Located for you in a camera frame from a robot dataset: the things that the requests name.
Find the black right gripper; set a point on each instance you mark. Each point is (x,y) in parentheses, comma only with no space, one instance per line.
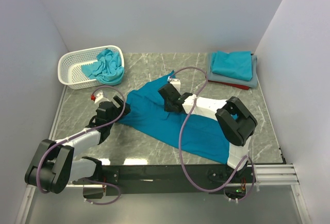
(167,108)

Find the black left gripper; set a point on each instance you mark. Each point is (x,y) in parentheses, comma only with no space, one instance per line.
(119,102)

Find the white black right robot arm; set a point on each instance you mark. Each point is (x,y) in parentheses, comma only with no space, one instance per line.
(235,120)

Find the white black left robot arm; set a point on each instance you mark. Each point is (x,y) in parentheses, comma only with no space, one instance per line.
(53,165)

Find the light turquoise crumpled t-shirt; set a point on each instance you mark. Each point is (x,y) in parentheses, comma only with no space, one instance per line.
(108,68)

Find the white perforated plastic basket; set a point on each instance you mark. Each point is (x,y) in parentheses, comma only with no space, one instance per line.
(69,66)

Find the folded red t-shirt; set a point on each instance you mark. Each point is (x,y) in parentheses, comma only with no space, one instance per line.
(241,84)

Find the folded teal t-shirt top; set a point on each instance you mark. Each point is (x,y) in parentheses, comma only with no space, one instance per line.
(237,64)

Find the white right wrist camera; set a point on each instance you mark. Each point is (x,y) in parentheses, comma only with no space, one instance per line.
(174,82)

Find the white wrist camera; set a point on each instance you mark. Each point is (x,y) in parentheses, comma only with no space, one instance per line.
(174,82)
(99,98)

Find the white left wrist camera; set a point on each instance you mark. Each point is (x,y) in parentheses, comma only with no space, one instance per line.
(99,98)

